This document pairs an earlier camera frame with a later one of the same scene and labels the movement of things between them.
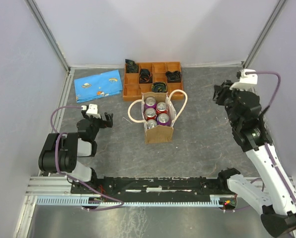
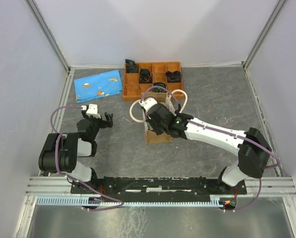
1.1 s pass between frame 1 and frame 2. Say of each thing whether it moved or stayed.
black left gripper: stayed
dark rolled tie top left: stayed
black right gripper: moved
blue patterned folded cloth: stayed
